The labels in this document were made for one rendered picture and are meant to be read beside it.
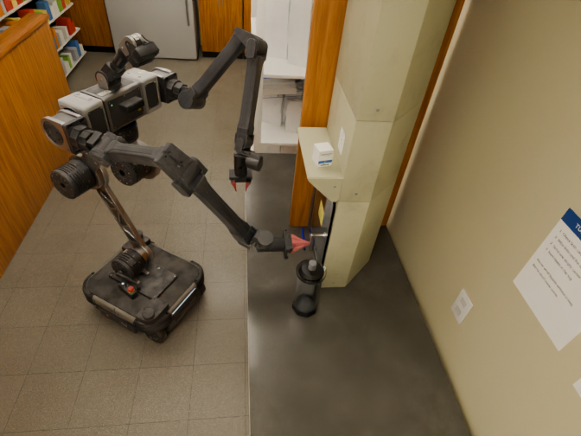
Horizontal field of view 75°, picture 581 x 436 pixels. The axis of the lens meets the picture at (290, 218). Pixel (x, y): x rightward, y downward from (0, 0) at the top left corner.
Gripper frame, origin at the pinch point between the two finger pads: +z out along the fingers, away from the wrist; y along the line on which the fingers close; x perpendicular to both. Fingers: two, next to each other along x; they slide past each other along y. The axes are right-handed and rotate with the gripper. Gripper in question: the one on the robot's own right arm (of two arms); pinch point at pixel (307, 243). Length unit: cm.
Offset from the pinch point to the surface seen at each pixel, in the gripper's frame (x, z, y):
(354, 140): -51, 6, -2
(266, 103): 19, -4, 132
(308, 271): -5.0, -2.8, -16.3
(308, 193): 2.2, 5.5, 30.5
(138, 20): 108, -147, 479
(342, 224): -17.0, 9.7, -5.1
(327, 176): -37.0, 0.7, -2.5
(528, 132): -64, 48, -15
